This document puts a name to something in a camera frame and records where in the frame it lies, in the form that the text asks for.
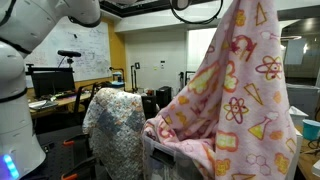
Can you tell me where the large white cardboard box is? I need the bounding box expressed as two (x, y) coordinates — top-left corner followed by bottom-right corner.
(285, 129), (303, 180)

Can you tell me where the black computer monitor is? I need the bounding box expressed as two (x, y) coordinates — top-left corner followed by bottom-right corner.
(31, 71), (75, 97)

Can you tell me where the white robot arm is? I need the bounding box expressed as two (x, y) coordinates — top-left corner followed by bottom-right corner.
(0, 0), (137, 180)

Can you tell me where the pink patterned fleece blanket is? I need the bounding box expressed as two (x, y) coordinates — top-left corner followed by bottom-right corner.
(143, 0), (297, 180)

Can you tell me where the clear plastic storage bin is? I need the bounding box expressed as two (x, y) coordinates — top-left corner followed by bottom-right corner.
(142, 135), (203, 180)

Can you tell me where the whiteboard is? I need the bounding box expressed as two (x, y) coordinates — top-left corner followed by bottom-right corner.
(24, 17), (111, 81)

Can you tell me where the teal cup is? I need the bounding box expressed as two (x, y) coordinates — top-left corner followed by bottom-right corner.
(303, 119), (320, 141)

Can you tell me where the black camera on stand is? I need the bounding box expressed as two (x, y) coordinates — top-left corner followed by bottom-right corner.
(57, 50), (81, 67)

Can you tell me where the floral quilt blanket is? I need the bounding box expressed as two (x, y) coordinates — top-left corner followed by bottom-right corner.
(82, 88), (145, 180)

